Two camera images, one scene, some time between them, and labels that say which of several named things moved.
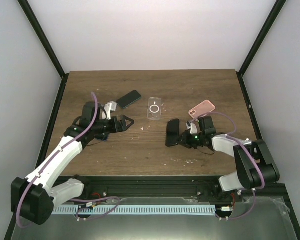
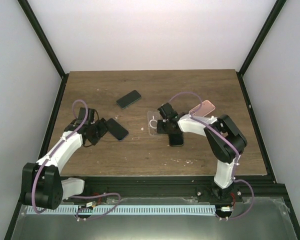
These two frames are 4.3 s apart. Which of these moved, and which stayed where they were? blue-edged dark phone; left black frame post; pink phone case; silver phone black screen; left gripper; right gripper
Moved: silver phone black screen; left gripper; right gripper
Stayed: blue-edged dark phone; left black frame post; pink phone case
